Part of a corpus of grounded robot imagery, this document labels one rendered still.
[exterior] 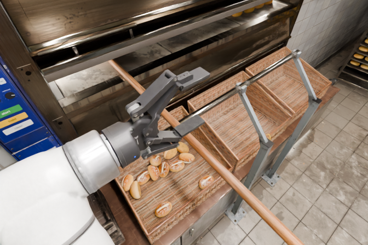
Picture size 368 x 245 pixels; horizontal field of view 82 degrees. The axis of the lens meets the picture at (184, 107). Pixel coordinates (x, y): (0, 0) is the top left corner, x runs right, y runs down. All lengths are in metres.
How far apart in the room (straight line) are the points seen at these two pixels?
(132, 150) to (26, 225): 0.16
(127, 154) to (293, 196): 1.89
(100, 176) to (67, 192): 0.05
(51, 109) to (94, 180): 0.67
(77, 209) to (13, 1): 0.64
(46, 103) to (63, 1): 0.38
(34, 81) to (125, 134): 0.60
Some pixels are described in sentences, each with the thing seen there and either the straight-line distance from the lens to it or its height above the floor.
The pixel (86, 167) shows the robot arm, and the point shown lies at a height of 1.52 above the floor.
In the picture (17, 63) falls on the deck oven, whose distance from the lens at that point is 0.88.
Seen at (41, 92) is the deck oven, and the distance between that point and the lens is 0.94.
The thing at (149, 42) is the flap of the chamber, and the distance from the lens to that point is 0.82.
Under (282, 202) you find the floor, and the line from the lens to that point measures 2.08.
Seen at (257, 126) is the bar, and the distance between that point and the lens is 1.07.
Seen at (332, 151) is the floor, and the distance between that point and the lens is 2.60.
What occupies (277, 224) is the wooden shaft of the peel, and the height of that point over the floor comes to 1.20.
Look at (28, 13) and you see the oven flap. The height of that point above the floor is 1.55.
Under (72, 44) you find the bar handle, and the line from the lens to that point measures 0.77.
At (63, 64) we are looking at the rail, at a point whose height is 1.44.
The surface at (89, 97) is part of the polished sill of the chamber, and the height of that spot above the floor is 1.17.
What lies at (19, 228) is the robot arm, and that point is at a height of 1.51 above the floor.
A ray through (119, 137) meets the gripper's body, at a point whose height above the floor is 1.52.
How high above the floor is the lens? 1.79
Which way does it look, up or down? 45 degrees down
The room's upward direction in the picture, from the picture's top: straight up
